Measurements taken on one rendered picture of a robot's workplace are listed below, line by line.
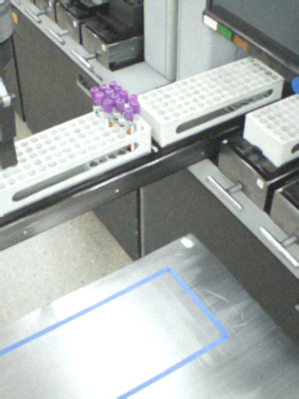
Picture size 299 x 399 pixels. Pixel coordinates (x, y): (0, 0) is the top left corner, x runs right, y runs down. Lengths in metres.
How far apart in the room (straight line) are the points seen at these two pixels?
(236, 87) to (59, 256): 1.02
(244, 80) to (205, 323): 0.54
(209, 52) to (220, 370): 0.67
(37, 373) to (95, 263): 1.17
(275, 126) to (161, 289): 0.38
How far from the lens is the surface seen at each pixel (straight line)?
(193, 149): 1.06
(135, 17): 1.38
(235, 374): 0.75
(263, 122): 1.05
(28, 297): 1.85
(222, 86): 1.11
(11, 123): 0.85
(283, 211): 1.00
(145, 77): 1.37
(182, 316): 0.79
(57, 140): 1.01
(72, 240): 1.98
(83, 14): 1.49
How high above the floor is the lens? 1.48
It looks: 46 degrees down
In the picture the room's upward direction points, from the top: straight up
